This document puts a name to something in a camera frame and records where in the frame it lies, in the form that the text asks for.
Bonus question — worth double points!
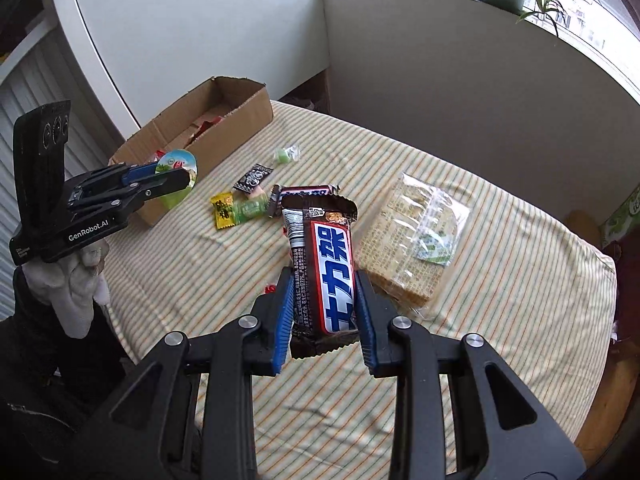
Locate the round colourful jelly cup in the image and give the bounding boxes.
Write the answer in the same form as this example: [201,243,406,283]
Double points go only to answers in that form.
[155,148,198,210]

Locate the black patterned candy packet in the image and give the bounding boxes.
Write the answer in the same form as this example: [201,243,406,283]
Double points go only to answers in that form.
[233,164,273,195]

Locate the Snickers chocolate bar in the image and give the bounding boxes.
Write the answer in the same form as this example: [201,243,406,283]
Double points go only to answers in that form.
[282,195,358,359]

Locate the left white gloved hand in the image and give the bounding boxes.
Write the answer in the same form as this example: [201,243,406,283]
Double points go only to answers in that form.
[22,240,111,339]

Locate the yellow candy packet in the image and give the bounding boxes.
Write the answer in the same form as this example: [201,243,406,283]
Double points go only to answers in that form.
[209,192,235,230]

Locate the brown cardboard box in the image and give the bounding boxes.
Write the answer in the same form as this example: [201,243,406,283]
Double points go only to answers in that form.
[107,75,276,227]

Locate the clear-wrapped cracker pack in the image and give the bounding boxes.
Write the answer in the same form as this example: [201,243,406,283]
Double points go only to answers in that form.
[354,174,472,315]

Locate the green candy packet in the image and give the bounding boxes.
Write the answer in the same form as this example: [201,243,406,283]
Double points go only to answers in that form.
[233,196,269,226]

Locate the white cabinet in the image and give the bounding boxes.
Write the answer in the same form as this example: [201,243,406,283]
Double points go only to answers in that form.
[53,0,329,138]

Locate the clear green candy wrapper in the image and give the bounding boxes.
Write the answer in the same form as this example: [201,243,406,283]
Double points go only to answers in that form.
[273,144,300,165]

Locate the striped tablecloth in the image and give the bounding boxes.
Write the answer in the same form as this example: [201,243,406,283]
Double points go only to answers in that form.
[105,104,616,479]

